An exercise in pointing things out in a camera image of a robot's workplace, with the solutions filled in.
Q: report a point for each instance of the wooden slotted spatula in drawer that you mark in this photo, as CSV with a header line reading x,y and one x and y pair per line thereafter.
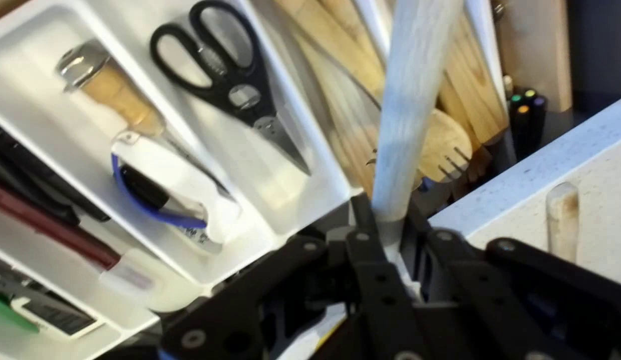
x,y
447,147

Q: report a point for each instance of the white and blue opener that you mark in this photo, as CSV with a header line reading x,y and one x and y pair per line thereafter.
x,y
171,187

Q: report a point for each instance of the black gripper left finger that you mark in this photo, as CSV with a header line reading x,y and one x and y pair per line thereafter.
x,y
381,301

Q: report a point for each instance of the white plastic cutlery organizer tray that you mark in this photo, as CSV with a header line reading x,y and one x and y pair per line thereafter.
x,y
51,120

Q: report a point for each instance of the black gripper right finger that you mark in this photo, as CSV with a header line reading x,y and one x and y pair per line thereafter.
x,y
497,301

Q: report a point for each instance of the wooden spoon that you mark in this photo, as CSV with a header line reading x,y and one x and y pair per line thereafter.
x,y
336,60

